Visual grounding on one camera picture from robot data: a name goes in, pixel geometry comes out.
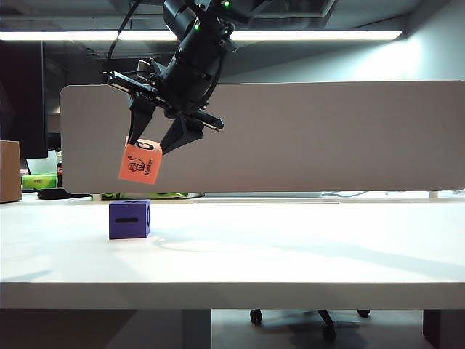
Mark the green tissue box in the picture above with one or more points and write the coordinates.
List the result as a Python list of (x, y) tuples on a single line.
[(38, 181)]

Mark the black flat object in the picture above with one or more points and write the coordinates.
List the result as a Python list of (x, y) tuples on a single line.
[(54, 195)]

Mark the white tissue sheet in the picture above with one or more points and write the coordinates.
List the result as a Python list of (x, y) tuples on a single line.
[(43, 165)]

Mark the brown cardboard box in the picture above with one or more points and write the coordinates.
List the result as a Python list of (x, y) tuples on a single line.
[(9, 171)]

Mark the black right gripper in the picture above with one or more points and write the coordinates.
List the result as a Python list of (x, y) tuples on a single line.
[(189, 83)]

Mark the dark table leg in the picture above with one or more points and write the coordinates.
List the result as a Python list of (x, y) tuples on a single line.
[(441, 327)]

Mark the grey fabric desk divider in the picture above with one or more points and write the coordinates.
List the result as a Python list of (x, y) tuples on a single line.
[(290, 138)]

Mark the black office chair base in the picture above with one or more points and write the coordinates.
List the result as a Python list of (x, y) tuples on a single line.
[(325, 320)]

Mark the dark monitor screen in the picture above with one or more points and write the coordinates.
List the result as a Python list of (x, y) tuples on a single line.
[(22, 102)]

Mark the purple letter block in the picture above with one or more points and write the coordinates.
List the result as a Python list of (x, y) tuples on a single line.
[(127, 230)]

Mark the white divider bracket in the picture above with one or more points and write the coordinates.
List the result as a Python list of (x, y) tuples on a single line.
[(432, 195), (96, 197)]

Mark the grey table leg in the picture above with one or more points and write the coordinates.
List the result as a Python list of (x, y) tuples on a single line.
[(196, 329)]

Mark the orange monkey letter block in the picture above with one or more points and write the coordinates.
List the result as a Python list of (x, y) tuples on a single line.
[(140, 165)]

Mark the dark cola bottle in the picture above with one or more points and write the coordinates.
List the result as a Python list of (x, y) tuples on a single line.
[(60, 176)]

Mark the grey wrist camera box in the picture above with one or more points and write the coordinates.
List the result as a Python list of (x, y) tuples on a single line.
[(144, 66)]

